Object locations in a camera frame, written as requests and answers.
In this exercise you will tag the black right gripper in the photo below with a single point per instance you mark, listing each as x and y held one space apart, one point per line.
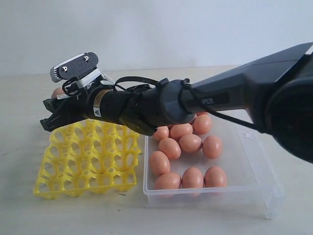
100 104

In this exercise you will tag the yellow plastic egg tray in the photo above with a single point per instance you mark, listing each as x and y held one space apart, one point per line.
88 156

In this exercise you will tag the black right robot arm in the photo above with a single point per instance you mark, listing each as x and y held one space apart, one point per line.
272 95

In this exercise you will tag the brown egg left column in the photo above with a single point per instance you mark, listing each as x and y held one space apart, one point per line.
161 132

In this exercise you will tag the brown egg second row middle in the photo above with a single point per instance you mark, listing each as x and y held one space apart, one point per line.
178 131

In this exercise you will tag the brown egg centre left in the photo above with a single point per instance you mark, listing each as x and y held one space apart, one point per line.
170 148

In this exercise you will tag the brown egg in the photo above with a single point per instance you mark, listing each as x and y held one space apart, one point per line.
202 124
159 163
170 180
190 143
192 178
170 148
212 147
215 177

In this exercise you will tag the brown egg back right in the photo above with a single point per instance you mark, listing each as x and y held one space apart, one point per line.
202 124

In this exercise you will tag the brown egg right centre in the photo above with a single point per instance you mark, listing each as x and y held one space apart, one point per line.
212 147

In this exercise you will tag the brown egg front middle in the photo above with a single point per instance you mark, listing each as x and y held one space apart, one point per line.
192 178

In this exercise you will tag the brown egg front right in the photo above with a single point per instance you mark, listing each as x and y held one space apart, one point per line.
215 177

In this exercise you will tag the clear plastic container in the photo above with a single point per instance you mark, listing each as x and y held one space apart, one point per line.
250 177

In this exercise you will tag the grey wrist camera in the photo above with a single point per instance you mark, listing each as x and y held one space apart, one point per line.
74 67

